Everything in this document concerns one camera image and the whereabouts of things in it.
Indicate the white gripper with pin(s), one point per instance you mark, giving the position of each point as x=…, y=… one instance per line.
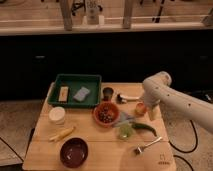
x=150, y=102

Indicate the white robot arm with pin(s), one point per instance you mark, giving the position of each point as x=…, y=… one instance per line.
x=157, y=89

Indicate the green small cup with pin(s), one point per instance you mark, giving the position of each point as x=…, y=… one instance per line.
x=125, y=131

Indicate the dark paper cup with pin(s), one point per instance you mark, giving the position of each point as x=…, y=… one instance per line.
x=107, y=93

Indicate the grey cloth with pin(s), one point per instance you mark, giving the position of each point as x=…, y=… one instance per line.
x=124, y=118

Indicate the silver fork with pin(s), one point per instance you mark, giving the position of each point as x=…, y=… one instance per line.
x=140, y=149

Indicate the orange bowl with grapes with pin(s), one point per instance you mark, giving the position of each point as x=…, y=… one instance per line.
x=106, y=114

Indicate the blue sponge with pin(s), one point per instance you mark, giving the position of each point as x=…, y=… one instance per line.
x=81, y=94

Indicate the green plastic tray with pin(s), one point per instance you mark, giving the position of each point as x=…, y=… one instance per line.
x=74, y=82

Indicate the yellow corn cob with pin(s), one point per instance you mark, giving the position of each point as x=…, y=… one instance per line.
x=62, y=134

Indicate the dark maroon bowl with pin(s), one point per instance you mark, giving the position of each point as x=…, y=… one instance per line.
x=74, y=152

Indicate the tan wooden block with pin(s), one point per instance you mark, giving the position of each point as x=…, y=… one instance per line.
x=63, y=95

